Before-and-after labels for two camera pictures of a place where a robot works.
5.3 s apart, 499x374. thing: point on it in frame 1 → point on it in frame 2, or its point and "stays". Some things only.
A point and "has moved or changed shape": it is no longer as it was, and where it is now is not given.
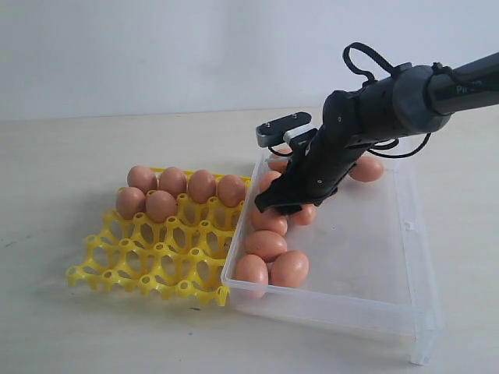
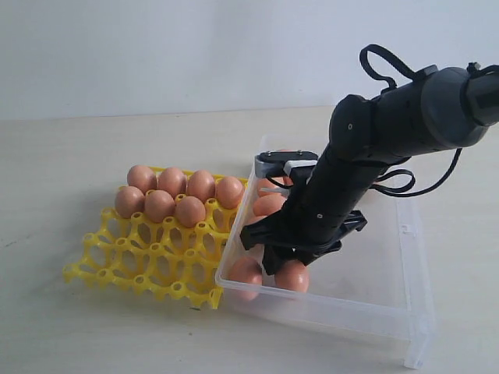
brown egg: x=173 y=179 stays
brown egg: x=306 y=216 has moved or changed shape
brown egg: x=267 y=245 has moved or changed shape
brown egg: x=202 y=185 stays
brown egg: x=160 y=206 stays
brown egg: x=143 y=178 stays
